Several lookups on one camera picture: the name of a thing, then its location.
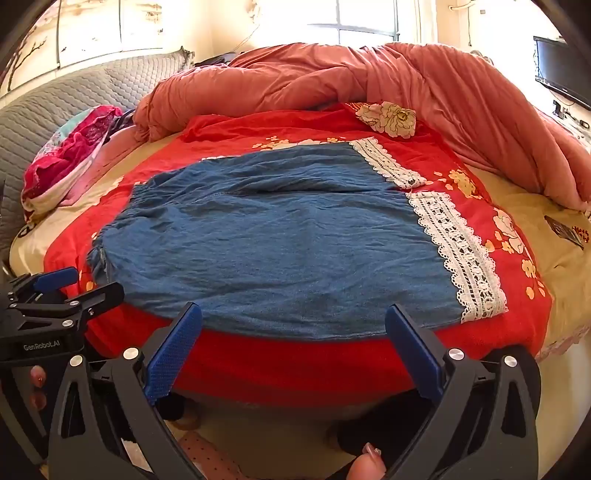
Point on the red floral blanket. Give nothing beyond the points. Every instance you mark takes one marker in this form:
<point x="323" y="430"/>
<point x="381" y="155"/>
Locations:
<point x="300" y="364"/>

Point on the person's right hand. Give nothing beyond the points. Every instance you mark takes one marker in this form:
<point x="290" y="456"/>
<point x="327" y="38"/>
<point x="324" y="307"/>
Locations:
<point x="367" y="466"/>

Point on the cream floral cloth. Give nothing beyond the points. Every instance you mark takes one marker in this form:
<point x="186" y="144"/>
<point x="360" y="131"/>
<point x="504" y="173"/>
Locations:
<point x="388" y="119"/>

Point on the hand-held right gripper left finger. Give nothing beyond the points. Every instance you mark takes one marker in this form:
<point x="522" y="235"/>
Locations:
<point x="173" y="355"/>

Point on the person's left hand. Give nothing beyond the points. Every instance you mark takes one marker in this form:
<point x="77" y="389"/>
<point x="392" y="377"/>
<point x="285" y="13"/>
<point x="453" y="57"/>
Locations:
<point x="37" y="379"/>

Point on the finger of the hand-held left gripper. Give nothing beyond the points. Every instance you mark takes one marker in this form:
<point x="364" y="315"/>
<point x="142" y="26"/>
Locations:
<point x="60" y="278"/>
<point x="94" y="297"/>

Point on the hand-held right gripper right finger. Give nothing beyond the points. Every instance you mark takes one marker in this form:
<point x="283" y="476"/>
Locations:
<point x="411" y="350"/>

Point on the pink patterned cloth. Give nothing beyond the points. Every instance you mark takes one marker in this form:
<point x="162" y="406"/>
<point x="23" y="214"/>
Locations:
<point x="69" y="161"/>

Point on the branch print wall decoration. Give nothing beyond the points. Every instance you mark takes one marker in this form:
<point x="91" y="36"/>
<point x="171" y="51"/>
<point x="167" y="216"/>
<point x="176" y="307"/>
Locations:
<point x="25" y="60"/>

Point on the black flat screen television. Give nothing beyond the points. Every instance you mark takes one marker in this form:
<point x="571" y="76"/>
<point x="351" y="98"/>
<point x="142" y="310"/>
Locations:
<point x="563" y="64"/>

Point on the pink dotted floor mat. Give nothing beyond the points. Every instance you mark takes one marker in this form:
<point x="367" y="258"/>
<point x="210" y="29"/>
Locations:
<point x="207" y="454"/>

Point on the salmon pink comforter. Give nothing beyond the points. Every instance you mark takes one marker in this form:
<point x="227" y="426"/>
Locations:
<point x="461" y="101"/>

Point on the blue pants with lace trim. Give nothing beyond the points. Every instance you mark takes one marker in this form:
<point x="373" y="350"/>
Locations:
<point x="277" y="240"/>

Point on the grey quilted headboard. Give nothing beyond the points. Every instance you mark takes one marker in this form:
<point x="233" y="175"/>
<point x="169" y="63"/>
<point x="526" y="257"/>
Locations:
<point x="46" y="115"/>

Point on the window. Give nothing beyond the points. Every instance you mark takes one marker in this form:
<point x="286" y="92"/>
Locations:
<point x="364" y="18"/>

